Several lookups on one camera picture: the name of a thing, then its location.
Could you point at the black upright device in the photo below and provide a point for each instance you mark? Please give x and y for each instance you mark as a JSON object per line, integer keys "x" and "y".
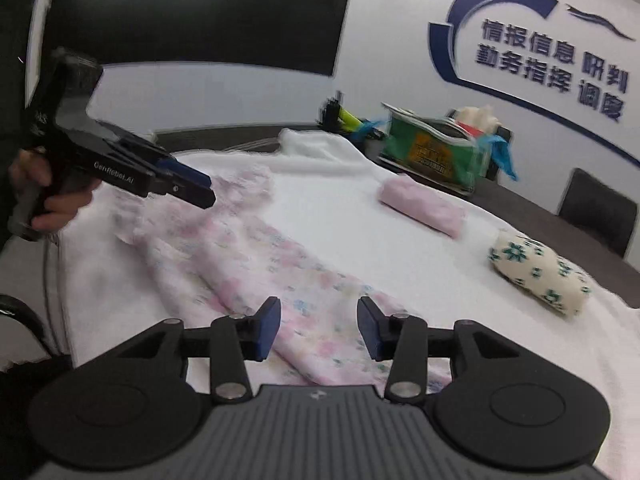
{"x": 330, "y": 110}

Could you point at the white green-flowered folded cloth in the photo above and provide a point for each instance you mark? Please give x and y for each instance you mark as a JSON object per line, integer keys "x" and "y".
{"x": 537, "y": 272}

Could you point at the blue wall sign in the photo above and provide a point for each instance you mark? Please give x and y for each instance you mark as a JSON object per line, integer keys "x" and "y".
{"x": 540, "y": 55}

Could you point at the person's left hand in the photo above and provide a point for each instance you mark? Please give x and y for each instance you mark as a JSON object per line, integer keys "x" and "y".
{"x": 65, "y": 207}

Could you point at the blue plastic glove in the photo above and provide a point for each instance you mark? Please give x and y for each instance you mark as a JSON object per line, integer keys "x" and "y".
{"x": 505, "y": 157}

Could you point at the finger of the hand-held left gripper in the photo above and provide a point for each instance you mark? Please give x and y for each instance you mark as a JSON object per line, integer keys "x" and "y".
{"x": 192, "y": 195}
{"x": 192, "y": 175}

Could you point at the black chair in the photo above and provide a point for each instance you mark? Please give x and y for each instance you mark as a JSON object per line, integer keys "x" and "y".
{"x": 597, "y": 210}

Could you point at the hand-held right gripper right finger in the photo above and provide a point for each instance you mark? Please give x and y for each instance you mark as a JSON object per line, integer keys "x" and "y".
{"x": 370, "y": 330}

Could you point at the pink floral garment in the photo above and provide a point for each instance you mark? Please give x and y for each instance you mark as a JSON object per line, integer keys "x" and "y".
{"x": 225, "y": 270}

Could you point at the yellow-green tool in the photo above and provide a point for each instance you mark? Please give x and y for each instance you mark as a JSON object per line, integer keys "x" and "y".
{"x": 348, "y": 117}

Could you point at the green storage bag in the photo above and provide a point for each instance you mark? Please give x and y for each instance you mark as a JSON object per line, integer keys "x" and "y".
{"x": 487, "y": 165}

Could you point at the cream tissue bundle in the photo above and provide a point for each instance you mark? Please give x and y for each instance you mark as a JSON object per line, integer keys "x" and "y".
{"x": 477, "y": 117}

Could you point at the large black screen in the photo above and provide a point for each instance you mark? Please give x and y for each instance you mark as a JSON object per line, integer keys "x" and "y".
{"x": 200, "y": 10}

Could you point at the white fleece blanket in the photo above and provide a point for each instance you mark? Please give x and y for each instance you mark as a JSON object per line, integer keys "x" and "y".
{"x": 350, "y": 220}

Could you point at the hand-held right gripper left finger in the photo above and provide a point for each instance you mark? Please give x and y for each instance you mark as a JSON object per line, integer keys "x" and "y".
{"x": 267, "y": 330}

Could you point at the pink folded cloth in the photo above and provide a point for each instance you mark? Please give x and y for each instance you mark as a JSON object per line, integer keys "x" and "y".
{"x": 422, "y": 205}

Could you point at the black chair armrest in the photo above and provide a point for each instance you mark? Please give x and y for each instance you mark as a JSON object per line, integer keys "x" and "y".
{"x": 20, "y": 312}

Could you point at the person's left forearm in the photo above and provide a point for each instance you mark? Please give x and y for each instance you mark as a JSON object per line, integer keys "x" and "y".
{"x": 10, "y": 125}

